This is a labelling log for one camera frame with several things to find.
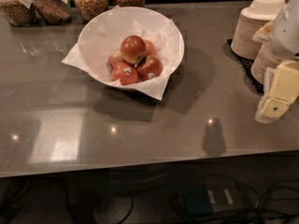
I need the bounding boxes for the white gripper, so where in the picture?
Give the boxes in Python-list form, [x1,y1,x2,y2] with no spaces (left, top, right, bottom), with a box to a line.
[252,0,299,123]

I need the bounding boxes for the red apple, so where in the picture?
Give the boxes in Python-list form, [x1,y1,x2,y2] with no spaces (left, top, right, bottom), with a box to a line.
[121,35,148,64]
[137,55,164,80]
[111,63,138,85]
[108,50,123,67]
[144,39,157,55]

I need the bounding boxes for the white bowl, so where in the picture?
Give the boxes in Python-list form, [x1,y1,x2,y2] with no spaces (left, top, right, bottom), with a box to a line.
[77,6,185,91]

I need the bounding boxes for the front stack paper bowls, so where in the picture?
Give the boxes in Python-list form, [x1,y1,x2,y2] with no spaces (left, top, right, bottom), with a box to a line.
[250,42,282,84]

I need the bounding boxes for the stack paper bowls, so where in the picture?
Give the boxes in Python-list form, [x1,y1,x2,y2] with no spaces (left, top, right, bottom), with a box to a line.
[231,0,285,60]
[250,42,282,84]

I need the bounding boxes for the black tray mat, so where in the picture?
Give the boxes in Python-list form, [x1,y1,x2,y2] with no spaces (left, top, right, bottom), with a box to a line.
[230,49,263,94]

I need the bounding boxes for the rear stack paper bowls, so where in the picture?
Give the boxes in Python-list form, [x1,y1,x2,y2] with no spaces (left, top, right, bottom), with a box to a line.
[231,0,285,60]

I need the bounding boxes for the black box under table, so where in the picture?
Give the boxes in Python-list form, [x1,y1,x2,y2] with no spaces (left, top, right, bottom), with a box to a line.
[182,181,251,217]

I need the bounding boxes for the white paper liner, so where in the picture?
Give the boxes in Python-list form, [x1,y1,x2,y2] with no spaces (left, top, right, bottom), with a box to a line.
[61,5,185,102]

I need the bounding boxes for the far left cereal jar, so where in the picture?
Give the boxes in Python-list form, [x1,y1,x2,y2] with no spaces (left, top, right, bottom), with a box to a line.
[0,0,36,26]

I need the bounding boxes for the black floor cables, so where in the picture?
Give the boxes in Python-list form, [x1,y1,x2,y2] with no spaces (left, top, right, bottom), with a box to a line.
[169,173,299,224]

